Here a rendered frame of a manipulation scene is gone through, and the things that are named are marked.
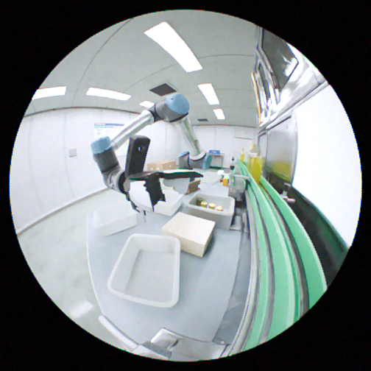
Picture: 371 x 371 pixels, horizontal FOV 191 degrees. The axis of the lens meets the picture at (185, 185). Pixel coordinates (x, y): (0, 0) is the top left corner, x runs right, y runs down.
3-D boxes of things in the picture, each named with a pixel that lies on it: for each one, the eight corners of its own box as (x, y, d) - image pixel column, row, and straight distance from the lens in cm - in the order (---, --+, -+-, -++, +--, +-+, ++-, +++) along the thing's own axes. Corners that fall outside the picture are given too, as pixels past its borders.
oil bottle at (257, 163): (258, 190, 67) (263, 154, 64) (249, 188, 66) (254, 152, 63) (256, 187, 72) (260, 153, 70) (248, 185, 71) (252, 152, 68)
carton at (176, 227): (202, 257, 39) (205, 244, 33) (163, 241, 44) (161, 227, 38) (212, 235, 46) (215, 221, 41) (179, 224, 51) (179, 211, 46)
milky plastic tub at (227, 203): (229, 230, 50) (233, 214, 45) (183, 218, 53) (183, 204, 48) (231, 210, 64) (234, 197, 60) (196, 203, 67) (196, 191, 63)
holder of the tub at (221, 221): (239, 232, 51) (244, 218, 46) (184, 219, 54) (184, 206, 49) (240, 213, 65) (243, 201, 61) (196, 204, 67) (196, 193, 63)
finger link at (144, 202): (161, 238, 15) (152, 206, 22) (152, 199, 11) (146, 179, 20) (139, 243, 15) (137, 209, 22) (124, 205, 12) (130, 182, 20)
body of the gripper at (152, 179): (168, 202, 27) (140, 193, 35) (165, 167, 24) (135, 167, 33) (146, 217, 22) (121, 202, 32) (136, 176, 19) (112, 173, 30)
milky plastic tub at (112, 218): (99, 222, 69) (93, 209, 65) (132, 211, 68) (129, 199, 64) (101, 242, 55) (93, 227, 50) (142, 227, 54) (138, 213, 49)
